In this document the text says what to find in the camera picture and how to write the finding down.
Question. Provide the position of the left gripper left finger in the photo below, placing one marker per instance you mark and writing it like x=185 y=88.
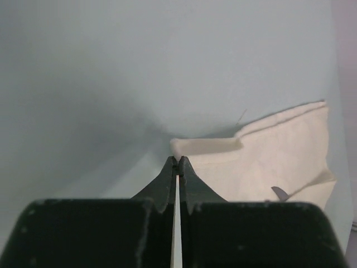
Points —
x=134 y=232

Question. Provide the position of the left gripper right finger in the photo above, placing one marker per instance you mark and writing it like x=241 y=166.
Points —
x=217 y=233

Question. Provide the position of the white cloth napkin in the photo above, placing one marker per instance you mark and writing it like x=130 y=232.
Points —
x=279 y=158

